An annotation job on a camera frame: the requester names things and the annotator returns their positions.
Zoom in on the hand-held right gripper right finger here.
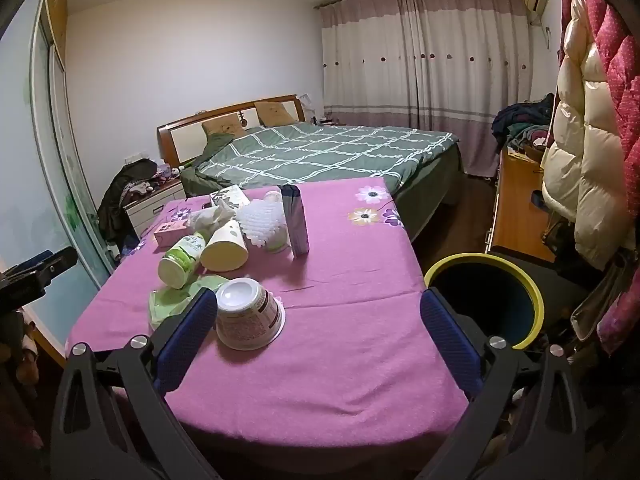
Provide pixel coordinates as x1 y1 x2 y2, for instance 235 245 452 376
420 287 596 480

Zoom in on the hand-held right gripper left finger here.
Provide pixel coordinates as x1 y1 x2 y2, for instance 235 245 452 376
50 287 218 480

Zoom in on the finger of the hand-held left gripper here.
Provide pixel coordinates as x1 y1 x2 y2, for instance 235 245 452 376
12 248 78 288

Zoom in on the light green plastic bag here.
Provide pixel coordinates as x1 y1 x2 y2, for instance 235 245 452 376
148 274 232 333

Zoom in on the white instant noodle bowl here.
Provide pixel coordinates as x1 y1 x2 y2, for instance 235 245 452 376
214 277 287 352

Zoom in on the white bottle with green label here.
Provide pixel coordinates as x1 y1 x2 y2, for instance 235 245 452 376
158 231 207 290

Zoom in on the yellow-rimmed dark trash bin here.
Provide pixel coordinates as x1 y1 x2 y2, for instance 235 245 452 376
424 253 545 351

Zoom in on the cream paper cup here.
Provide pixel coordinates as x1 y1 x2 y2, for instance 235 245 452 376
200 220 250 273

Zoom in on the pink cardboard box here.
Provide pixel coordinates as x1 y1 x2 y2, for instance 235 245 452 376
152 220 193 249

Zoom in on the white tissue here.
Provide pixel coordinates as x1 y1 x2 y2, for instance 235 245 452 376
186 204 236 235

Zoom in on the white foam fruit net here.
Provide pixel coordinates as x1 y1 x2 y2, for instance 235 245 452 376
235 199 292 253

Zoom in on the printed packet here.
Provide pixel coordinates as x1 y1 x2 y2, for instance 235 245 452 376
208 185 251 209

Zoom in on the dark jacket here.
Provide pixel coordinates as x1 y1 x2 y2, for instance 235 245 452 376
96 158 158 248

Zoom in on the sliding door wardrobe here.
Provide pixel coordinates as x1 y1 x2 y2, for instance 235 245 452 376
0 0 118 361

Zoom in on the pink floral tablecloth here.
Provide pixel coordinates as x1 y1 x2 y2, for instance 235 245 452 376
65 177 473 453

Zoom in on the white wooden nightstand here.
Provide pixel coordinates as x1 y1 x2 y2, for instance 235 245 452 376
124 178 187 241

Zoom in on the nightstand clutter pile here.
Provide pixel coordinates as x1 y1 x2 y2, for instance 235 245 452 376
150 162 183 193

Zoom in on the wooden side desk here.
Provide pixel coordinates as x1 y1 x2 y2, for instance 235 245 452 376
485 147 556 263

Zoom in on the beige bag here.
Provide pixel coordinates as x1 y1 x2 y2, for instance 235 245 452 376
570 260 631 341

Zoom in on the pink padded garment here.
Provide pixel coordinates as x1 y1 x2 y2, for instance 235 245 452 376
597 255 640 356

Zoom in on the wooden bed with headboard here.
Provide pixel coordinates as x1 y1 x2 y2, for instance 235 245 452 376
156 94 463 243

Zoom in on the brown pillow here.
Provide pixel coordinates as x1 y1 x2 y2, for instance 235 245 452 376
253 100 306 127
201 114 247 140

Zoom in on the green plaid duvet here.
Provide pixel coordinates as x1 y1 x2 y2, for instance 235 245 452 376
181 122 458 206

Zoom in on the cream puffer jacket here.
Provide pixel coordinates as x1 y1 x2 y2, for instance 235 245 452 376
541 0 631 271

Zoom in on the pile of dark clothes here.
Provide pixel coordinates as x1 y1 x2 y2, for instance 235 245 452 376
491 92 556 161

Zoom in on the pink and white curtain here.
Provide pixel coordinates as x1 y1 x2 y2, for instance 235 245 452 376
315 0 533 178

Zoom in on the red dotted quilted jacket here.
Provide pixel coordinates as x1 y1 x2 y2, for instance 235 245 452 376
560 0 640 176

